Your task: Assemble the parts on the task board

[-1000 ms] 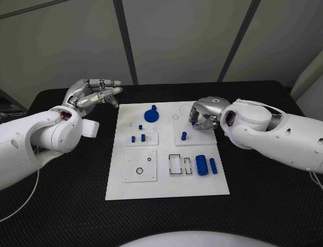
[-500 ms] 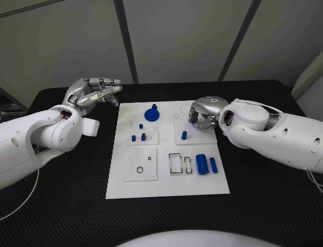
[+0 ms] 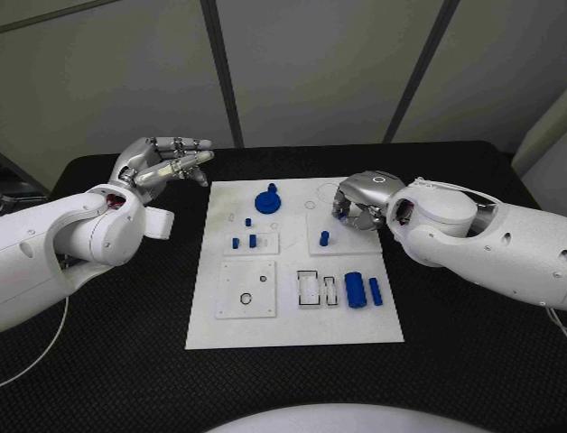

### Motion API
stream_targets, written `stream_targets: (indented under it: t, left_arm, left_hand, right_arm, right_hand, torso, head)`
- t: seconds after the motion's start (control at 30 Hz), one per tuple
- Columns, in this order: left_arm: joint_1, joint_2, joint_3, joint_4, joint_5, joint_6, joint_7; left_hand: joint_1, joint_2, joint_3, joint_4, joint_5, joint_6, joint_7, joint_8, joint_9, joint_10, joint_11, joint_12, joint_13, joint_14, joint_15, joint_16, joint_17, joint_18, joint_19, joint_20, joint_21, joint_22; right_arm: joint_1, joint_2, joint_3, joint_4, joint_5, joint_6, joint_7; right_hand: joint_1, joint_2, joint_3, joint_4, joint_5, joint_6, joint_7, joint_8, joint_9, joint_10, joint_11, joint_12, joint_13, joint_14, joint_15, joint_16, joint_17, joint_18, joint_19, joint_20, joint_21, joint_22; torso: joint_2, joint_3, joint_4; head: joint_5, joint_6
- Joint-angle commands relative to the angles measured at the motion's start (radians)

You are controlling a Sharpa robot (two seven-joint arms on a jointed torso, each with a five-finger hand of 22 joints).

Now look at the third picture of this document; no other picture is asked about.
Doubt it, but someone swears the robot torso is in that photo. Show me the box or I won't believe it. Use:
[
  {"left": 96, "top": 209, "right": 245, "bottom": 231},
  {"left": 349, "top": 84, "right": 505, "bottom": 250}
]
[{"left": 203, "top": 402, "right": 495, "bottom": 433}]

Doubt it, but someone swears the thin blue cylinder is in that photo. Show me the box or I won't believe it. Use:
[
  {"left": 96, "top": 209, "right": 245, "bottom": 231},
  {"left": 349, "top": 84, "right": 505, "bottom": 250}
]
[{"left": 368, "top": 277, "right": 384, "bottom": 308}]

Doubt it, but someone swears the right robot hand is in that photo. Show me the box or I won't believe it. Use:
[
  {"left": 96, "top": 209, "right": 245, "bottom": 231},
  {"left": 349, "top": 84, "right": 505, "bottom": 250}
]
[{"left": 330, "top": 170, "right": 407, "bottom": 232}]

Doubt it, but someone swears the blue gear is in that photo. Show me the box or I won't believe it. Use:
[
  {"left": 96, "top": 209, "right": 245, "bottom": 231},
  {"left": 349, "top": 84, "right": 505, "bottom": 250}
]
[{"left": 254, "top": 182, "right": 282, "bottom": 215}]

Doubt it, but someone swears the white task board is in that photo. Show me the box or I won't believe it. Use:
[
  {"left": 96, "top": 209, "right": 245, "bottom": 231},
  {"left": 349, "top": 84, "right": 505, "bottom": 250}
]
[{"left": 183, "top": 176, "right": 405, "bottom": 351}]

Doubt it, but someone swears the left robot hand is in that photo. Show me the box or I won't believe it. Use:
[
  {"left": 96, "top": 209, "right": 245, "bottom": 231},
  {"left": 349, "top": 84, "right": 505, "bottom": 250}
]
[{"left": 108, "top": 136, "right": 216, "bottom": 205}]

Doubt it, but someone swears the large blue cylinder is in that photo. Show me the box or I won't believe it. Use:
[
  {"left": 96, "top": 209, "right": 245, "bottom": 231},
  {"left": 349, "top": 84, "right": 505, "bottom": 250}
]
[{"left": 343, "top": 272, "right": 368, "bottom": 309}]

